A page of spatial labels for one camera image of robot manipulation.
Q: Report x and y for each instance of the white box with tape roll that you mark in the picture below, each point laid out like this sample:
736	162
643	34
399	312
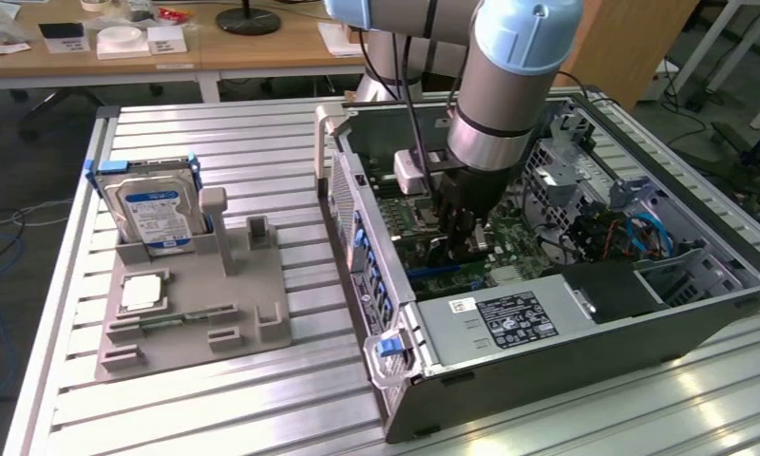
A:
122	45

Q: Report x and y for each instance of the white table frame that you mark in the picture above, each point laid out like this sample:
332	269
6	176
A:
728	47

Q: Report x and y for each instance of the blue expansion slot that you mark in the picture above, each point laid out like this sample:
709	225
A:
427	274

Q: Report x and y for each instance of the dark grey PC case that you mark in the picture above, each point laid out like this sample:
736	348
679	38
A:
576	370

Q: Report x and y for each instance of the CPU socket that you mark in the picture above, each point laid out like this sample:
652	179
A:
423	214

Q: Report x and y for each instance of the white box with black top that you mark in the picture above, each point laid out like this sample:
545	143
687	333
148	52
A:
64	38

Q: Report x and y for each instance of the green motherboard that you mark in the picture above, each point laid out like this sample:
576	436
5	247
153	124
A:
519	256

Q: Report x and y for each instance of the silver disk bay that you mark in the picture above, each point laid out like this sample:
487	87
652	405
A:
703	275

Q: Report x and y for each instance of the red packet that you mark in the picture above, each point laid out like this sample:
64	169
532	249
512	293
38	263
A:
173	15

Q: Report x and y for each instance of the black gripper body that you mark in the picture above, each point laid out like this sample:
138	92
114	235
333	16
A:
475	190

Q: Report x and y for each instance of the grey power supply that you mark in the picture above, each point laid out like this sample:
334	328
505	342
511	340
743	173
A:
456	337

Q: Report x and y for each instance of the wooden desk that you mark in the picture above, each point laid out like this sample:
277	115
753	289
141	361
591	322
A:
260	52

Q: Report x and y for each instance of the green RAM stick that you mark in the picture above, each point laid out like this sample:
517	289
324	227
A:
164	320

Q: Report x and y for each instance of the silver CPU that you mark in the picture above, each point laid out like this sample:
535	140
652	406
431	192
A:
142	292

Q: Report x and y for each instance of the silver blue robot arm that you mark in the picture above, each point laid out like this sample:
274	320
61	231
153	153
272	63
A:
507	95

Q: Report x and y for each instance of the hard disk in blue carrier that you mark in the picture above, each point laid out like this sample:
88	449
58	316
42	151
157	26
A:
152	214

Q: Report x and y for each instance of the black lamp base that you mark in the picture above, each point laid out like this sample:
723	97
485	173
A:
248	21

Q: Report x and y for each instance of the grey parts rack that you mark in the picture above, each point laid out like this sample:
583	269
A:
209	304

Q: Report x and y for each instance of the wooden cabinet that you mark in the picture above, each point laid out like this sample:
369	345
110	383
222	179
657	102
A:
627	47

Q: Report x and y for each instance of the perforated metal drive cage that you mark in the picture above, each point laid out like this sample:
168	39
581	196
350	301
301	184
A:
564	190

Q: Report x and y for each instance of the grey card retention bracket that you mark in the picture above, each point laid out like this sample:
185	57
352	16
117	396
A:
321	142

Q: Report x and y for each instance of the white paper label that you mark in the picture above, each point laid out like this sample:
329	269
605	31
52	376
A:
6	48

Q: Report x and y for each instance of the plain white box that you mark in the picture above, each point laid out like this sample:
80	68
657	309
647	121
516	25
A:
166	43

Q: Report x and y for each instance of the blue case latch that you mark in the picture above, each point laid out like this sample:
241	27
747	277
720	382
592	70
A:
386	347

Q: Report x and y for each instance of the white paper stack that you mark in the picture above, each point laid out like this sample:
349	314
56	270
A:
338	43

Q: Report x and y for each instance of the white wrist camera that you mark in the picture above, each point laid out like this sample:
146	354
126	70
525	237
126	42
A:
412	178

